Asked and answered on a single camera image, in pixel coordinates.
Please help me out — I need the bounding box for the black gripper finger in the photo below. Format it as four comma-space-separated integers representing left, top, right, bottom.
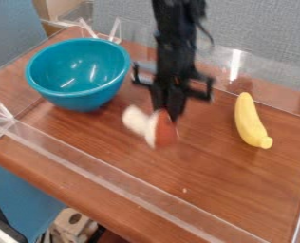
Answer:
150, 84, 166, 110
166, 86, 188, 121

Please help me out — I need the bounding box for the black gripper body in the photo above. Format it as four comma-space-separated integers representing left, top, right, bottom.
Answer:
133, 32, 214, 101

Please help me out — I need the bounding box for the brown white toy mushroom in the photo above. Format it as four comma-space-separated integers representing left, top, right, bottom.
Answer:
122, 105, 178, 148

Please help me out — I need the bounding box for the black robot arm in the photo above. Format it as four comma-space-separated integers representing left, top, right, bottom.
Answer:
133, 0, 214, 122

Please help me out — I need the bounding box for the blue plastic bowl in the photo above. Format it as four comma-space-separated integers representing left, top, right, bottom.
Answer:
26, 38, 132, 112

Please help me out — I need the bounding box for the yellow toy banana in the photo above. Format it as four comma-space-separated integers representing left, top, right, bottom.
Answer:
236, 92, 273, 149

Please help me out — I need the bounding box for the wooden block with hole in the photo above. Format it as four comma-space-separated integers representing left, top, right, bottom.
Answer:
50, 208, 98, 243

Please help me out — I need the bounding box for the blue cabinet panel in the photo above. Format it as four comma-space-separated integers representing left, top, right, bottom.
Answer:
0, 166, 65, 243

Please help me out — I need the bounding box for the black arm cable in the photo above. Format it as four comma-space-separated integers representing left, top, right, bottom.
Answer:
194, 18, 216, 47

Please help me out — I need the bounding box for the clear acrylic barrier wall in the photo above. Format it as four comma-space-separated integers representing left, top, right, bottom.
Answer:
0, 17, 300, 243

